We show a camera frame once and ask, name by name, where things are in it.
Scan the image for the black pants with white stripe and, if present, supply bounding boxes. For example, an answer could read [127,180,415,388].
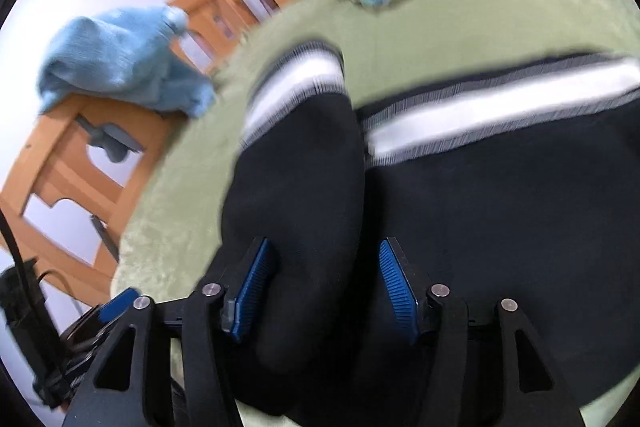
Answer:
[215,41,639,426]

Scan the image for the light blue fleece garment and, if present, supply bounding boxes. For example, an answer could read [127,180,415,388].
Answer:
[37,5,215,118]

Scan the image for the green bed blanket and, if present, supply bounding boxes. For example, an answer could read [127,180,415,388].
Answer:
[109,0,640,427]

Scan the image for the black cable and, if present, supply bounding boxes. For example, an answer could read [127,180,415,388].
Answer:
[0,208,76,408]

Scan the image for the wooden bed frame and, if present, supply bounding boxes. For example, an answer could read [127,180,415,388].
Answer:
[1,0,293,306]

